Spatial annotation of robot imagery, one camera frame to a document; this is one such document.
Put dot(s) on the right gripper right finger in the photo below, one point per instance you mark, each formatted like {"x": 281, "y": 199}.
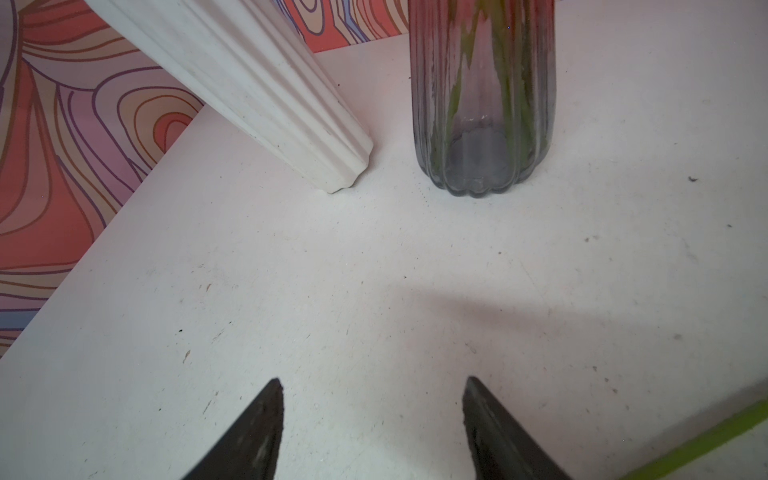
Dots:
{"x": 501, "y": 449}

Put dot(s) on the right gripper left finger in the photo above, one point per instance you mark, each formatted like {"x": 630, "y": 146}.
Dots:
{"x": 249, "y": 449}

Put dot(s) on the pink grey glass vase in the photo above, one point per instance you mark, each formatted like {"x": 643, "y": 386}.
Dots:
{"x": 483, "y": 86}

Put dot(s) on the bunch of artificial flowers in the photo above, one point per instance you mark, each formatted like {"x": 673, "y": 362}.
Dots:
{"x": 708, "y": 441}

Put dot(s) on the white ribbed ceramic vase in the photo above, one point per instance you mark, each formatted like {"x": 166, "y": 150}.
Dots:
{"x": 244, "y": 60}

